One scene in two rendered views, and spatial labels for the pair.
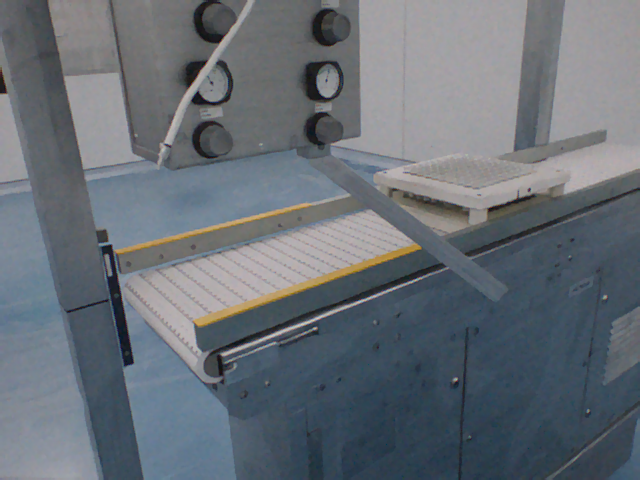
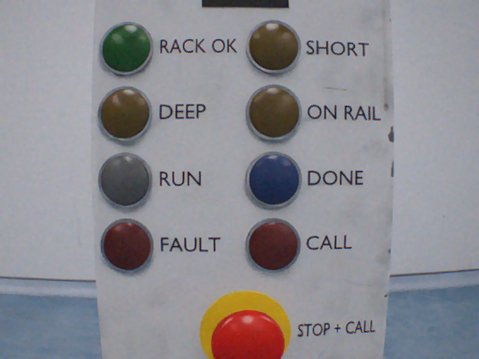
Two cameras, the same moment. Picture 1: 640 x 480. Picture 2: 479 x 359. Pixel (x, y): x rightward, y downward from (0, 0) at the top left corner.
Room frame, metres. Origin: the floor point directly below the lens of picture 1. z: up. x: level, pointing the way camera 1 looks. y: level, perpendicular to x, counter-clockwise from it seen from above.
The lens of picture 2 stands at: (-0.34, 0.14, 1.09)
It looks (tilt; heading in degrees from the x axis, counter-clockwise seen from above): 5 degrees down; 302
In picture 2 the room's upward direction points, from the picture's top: straight up
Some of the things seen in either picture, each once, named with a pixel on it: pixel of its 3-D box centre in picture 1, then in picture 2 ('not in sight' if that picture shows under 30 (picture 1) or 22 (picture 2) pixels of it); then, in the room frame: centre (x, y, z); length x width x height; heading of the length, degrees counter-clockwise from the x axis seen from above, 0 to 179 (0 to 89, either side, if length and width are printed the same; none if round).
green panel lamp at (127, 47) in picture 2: not in sight; (126, 48); (-0.10, -0.13, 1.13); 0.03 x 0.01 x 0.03; 35
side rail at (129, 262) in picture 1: (434, 180); not in sight; (1.11, -0.25, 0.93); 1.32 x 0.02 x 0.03; 125
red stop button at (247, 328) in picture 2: not in sight; (245, 337); (-0.16, -0.16, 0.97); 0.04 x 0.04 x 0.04; 35
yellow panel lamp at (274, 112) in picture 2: not in sight; (274, 112); (-0.17, -0.17, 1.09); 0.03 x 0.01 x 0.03; 35
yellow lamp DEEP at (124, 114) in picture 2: not in sight; (124, 113); (-0.10, -0.13, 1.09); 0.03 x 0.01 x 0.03; 35
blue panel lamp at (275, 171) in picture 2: not in sight; (274, 179); (-0.17, -0.17, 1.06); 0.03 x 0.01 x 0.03; 35
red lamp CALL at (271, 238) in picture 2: not in sight; (274, 245); (-0.17, -0.17, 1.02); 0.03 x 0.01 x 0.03; 35
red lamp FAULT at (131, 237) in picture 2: not in sight; (127, 246); (-0.10, -0.13, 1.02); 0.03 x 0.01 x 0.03; 35
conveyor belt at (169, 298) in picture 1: (490, 214); not in sight; (1.01, -0.34, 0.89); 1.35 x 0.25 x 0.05; 125
